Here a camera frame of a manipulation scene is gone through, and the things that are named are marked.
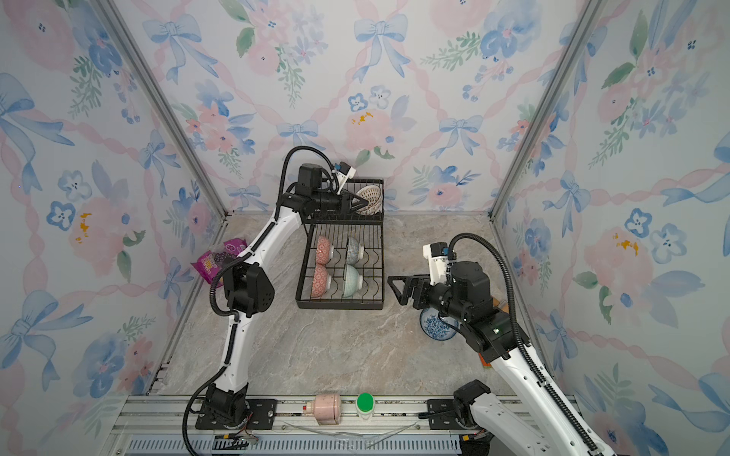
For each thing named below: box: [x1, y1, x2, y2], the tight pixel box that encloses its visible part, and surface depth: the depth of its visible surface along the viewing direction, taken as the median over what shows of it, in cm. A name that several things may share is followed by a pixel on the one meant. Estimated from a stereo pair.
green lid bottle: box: [355, 392, 376, 420], surface depth 69 cm
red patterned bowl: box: [315, 234, 334, 266], surface depth 97 cm
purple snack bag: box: [190, 237, 249, 286], surface depth 100 cm
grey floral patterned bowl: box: [311, 254, 330, 298], surface depth 90 cm
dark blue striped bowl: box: [345, 236, 360, 265], surface depth 98 cm
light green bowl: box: [343, 264, 364, 299], surface depth 92 cm
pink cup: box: [303, 394, 342, 425], surface depth 70 cm
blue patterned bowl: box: [419, 307, 460, 342], surface depth 90 cm
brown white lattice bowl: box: [355, 185, 384, 216], surface depth 97 cm
